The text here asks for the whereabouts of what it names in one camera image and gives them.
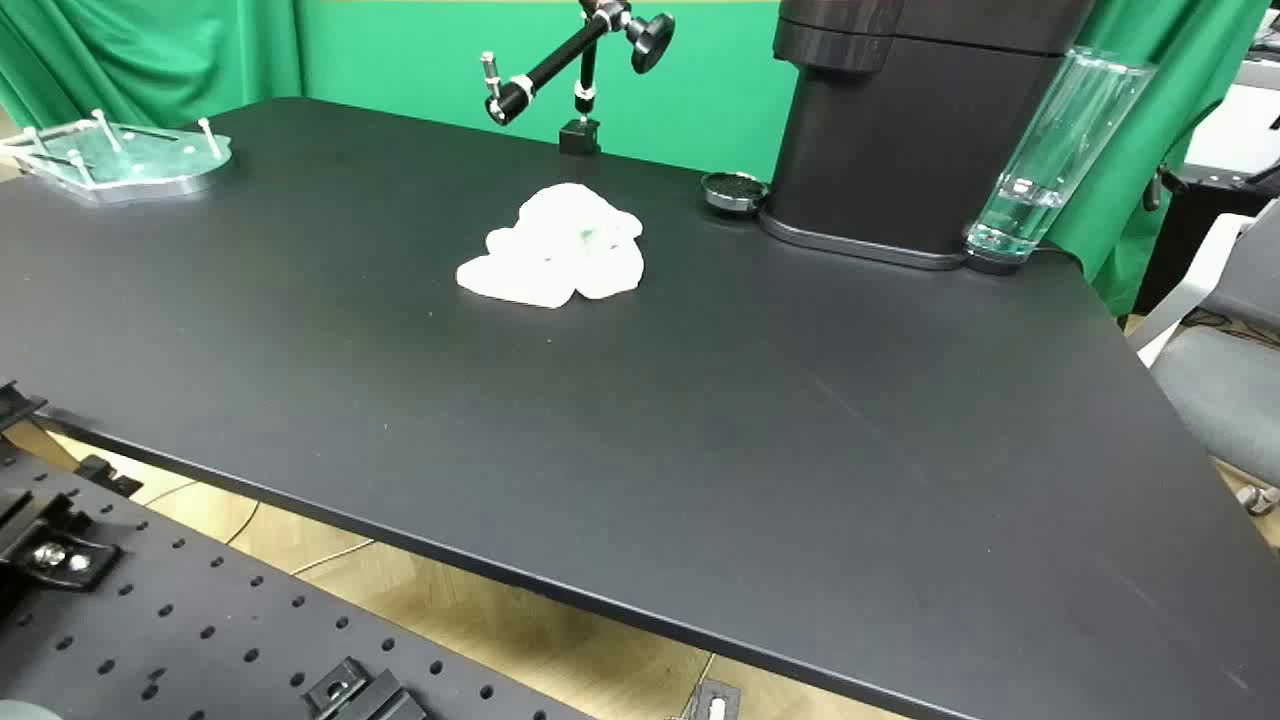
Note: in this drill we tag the white cloth with green print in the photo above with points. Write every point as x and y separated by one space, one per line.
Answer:
560 246

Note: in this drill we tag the small black round lid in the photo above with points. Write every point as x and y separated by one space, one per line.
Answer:
730 193

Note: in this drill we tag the black coffee machine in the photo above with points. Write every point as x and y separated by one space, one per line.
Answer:
895 123

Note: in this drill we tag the green backdrop curtain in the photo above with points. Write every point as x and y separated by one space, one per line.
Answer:
401 54

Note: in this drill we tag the small black mounting block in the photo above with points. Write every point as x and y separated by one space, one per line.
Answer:
361 687

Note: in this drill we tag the clear glass cylinder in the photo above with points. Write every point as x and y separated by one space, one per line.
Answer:
1052 161

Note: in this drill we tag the white standoff screw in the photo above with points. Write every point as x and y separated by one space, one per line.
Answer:
101 128
206 135
33 143
76 167

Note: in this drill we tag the black perforated breadboard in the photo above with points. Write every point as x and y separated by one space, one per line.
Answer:
200 625

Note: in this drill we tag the clear acrylic plate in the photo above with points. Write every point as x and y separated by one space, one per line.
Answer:
135 153

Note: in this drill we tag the grey mesh office chair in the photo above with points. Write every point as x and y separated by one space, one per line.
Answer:
1220 386

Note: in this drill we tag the black clamp with metal bolts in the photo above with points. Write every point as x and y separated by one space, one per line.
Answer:
61 553

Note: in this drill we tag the white desk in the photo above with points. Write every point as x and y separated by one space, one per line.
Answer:
1240 135

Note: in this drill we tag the black metal bracket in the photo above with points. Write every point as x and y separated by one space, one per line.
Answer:
18 404
104 476

